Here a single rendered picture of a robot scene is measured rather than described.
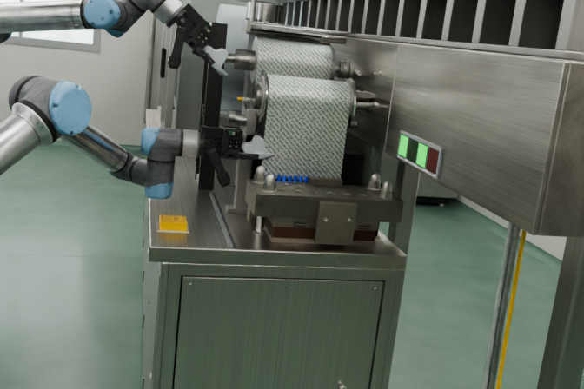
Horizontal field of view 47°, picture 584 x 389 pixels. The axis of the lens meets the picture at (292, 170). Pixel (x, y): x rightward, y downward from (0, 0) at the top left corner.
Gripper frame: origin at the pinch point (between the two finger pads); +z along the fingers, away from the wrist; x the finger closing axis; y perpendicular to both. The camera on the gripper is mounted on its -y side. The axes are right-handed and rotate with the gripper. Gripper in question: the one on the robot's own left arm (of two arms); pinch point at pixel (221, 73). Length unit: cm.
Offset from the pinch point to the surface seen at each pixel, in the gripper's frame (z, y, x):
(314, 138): 30.3, 5.5, -8.1
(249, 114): 13.8, -2.5, -1.0
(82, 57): -40, -91, 546
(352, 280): 57, -14, -34
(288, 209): 32.7, -12.7, -28.2
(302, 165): 33.6, -2.2, -8.2
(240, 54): 2.7, 8.3, 20.6
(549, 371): 77, 4, -82
